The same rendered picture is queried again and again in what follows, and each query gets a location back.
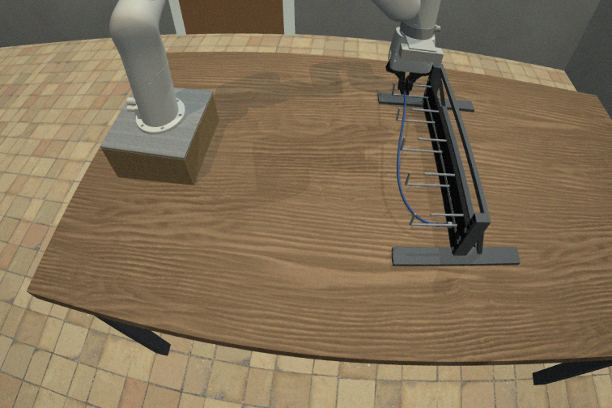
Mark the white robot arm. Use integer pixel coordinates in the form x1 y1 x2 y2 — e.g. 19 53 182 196
109 0 444 134

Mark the dark grey metal rack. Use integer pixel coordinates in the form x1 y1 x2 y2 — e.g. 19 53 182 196
392 63 521 266

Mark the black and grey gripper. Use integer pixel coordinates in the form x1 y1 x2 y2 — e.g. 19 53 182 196
386 27 432 96

